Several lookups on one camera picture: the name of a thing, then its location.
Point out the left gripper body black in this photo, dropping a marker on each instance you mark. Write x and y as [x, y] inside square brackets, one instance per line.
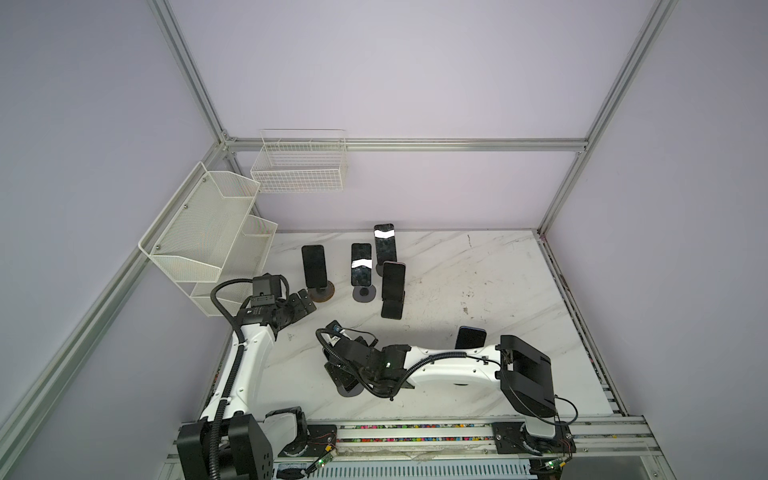
[293, 309]

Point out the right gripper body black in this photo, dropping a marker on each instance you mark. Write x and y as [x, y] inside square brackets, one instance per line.
[365, 379]

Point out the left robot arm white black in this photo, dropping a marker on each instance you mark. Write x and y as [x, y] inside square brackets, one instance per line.
[228, 441]

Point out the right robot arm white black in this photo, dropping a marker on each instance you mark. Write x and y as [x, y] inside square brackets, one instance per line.
[513, 367]

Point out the grey round stand front left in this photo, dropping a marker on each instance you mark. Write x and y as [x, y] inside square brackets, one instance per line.
[348, 391]

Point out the grey round stand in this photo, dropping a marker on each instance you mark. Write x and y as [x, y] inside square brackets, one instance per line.
[364, 294]
[348, 391]

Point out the brown round phone stand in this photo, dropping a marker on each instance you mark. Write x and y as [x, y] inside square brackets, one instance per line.
[322, 294]

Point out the black folding phone stand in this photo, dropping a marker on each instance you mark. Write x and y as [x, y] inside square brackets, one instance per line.
[393, 306]

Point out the grey round stand middle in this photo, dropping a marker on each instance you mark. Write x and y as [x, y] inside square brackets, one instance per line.
[364, 294]

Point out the black phone with reflection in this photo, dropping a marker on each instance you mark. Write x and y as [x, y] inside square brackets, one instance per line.
[361, 265]

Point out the white mesh lower shelf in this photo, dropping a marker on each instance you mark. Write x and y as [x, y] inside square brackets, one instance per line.
[246, 259]

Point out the white mesh shelf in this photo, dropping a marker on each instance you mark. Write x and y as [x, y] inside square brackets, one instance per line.
[246, 259]
[192, 238]

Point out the white mesh upper shelf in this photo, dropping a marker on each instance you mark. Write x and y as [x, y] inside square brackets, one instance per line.
[192, 238]

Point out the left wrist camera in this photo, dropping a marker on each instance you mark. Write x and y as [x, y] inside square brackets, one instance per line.
[268, 285]

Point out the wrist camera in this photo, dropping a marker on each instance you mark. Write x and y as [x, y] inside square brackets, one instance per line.
[335, 327]
[268, 285]

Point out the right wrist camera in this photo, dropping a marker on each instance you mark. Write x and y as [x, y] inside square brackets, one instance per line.
[335, 327]

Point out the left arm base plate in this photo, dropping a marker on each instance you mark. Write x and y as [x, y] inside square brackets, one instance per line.
[311, 442]

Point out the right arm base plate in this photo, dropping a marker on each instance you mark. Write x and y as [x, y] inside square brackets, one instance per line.
[514, 438]

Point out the white wire basket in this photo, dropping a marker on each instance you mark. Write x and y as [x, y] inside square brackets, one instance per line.
[301, 161]

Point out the aluminium mounting rail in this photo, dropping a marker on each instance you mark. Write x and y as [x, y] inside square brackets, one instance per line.
[612, 447]

